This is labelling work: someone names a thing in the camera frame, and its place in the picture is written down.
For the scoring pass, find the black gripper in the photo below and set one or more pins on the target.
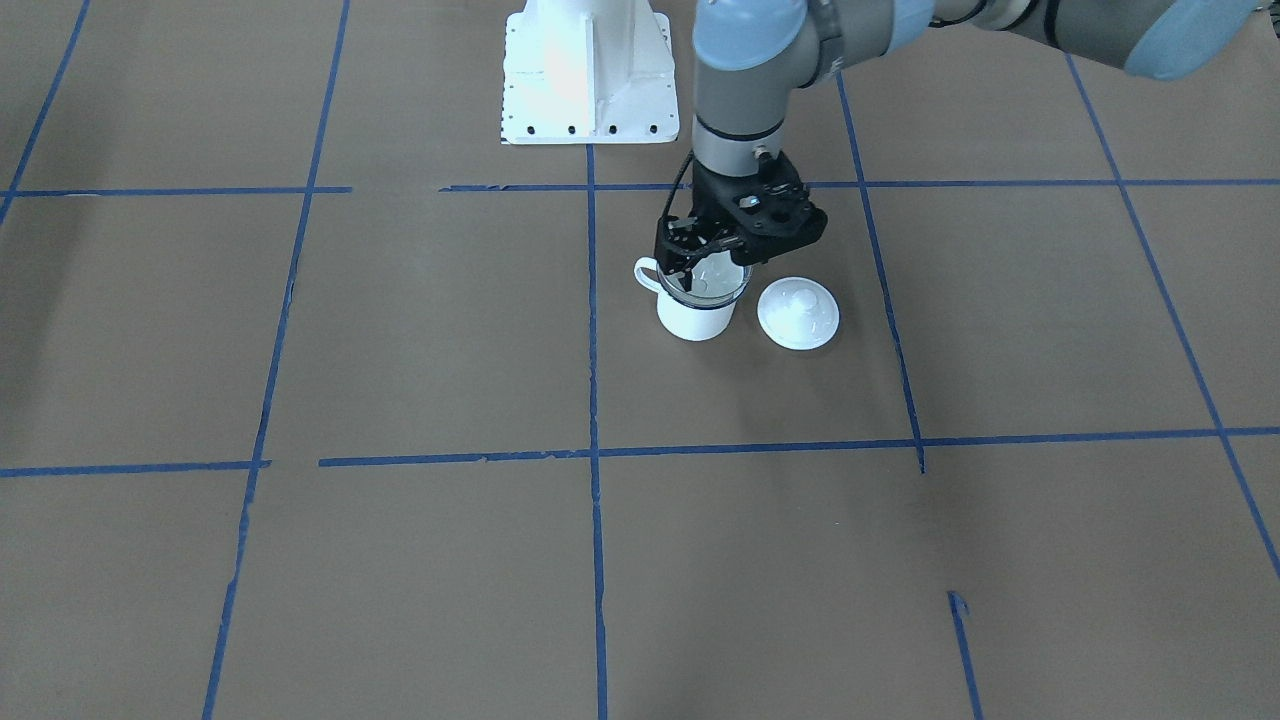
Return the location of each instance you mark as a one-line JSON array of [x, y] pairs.
[[708, 203]]

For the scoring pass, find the clear plastic funnel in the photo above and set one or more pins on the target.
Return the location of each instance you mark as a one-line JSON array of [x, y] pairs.
[[716, 281]]

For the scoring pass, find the white enamel mug lid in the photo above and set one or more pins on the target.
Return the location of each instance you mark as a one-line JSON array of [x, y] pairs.
[[798, 314]]

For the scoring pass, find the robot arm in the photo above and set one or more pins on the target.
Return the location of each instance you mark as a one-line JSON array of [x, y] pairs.
[[751, 55]]

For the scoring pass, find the white enamel mug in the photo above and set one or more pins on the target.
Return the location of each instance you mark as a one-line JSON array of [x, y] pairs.
[[681, 321]]

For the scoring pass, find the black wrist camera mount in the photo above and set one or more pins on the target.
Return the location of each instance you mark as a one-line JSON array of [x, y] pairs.
[[774, 212]]

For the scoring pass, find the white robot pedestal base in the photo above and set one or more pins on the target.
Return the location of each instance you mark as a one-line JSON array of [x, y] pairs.
[[588, 72]]

